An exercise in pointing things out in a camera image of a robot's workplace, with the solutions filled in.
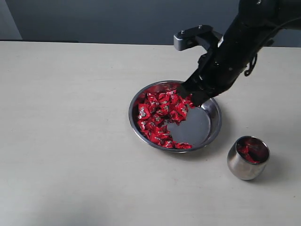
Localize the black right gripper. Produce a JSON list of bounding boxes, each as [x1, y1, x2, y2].
[[176, 42, 258, 108]]

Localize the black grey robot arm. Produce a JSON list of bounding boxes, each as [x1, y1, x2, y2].
[[174, 0, 301, 106]]

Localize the round steel plate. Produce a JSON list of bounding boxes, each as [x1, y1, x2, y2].
[[128, 80, 222, 153]]

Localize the stainless steel cup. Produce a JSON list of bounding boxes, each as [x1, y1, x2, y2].
[[227, 136, 270, 180]]

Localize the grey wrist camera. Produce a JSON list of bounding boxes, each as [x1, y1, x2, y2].
[[174, 25, 222, 51]]

